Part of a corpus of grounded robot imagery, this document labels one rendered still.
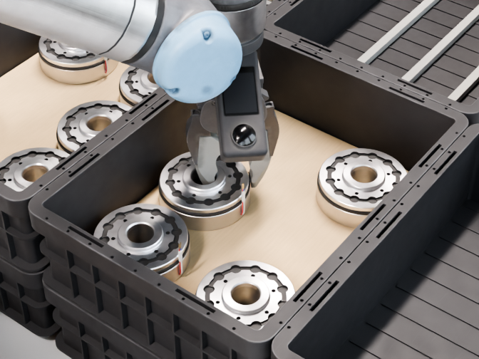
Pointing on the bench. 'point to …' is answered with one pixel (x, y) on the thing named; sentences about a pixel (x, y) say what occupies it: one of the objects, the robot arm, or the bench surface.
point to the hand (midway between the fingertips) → (233, 184)
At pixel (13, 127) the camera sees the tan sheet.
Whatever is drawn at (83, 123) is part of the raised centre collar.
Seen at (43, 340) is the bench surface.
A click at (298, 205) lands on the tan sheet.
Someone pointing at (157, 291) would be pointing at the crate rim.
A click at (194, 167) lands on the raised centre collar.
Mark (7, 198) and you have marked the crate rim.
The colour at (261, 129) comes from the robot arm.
